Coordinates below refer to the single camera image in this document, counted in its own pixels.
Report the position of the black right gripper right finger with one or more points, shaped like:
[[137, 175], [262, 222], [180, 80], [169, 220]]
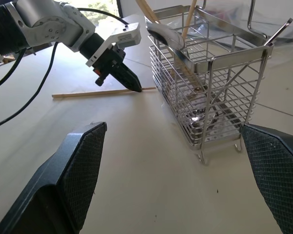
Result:
[[276, 170]]

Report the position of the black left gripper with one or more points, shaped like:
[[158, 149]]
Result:
[[110, 61]]

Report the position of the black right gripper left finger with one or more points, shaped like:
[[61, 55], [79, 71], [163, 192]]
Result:
[[63, 185]]

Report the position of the wooden chopstick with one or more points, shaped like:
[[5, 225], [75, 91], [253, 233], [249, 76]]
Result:
[[153, 13], [88, 93], [189, 19], [149, 12]]

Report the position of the steel spoon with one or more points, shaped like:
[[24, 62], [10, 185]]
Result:
[[167, 34]]

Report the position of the clear plastic bag with contents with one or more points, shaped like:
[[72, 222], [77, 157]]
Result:
[[229, 9]]

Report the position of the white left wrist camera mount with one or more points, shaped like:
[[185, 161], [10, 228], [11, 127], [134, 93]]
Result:
[[127, 34]]

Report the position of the black window frame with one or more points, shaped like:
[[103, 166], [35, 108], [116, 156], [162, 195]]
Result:
[[119, 8]]

